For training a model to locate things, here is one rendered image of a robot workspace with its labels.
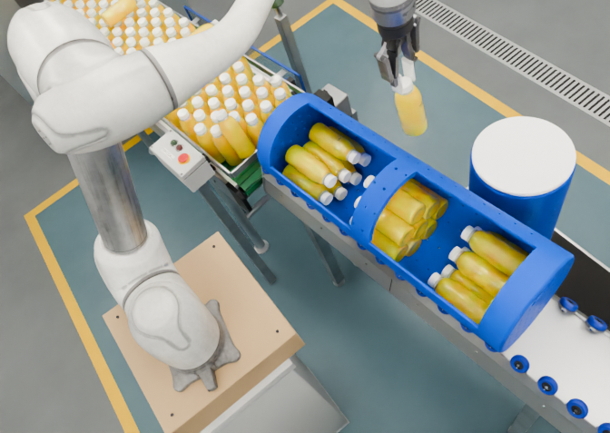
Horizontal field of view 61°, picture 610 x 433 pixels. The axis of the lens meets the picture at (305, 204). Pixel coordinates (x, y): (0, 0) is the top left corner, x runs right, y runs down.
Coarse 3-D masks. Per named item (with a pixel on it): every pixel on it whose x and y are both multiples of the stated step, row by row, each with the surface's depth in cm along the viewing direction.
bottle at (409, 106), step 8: (416, 88) 126; (400, 96) 126; (408, 96) 125; (416, 96) 126; (400, 104) 127; (408, 104) 126; (416, 104) 127; (400, 112) 130; (408, 112) 128; (416, 112) 129; (424, 112) 132; (400, 120) 134; (408, 120) 131; (416, 120) 131; (424, 120) 133; (408, 128) 134; (416, 128) 134; (424, 128) 135
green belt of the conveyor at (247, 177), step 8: (200, 152) 198; (256, 160) 189; (232, 168) 190; (248, 168) 188; (256, 168) 187; (240, 176) 187; (248, 176) 186; (256, 176) 186; (240, 184) 185; (248, 184) 185; (256, 184) 186; (248, 192) 186
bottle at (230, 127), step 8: (224, 120) 172; (232, 120) 173; (224, 128) 172; (232, 128) 173; (240, 128) 175; (224, 136) 176; (232, 136) 174; (240, 136) 175; (232, 144) 176; (240, 144) 176; (248, 144) 178; (240, 152) 178; (248, 152) 178
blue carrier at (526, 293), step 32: (288, 128) 162; (352, 128) 145; (384, 160) 159; (416, 160) 138; (352, 192) 165; (384, 192) 131; (448, 192) 128; (352, 224) 138; (448, 224) 148; (480, 224) 141; (512, 224) 121; (384, 256) 134; (416, 256) 148; (544, 256) 113; (416, 288) 134; (512, 288) 111; (544, 288) 110; (512, 320) 111
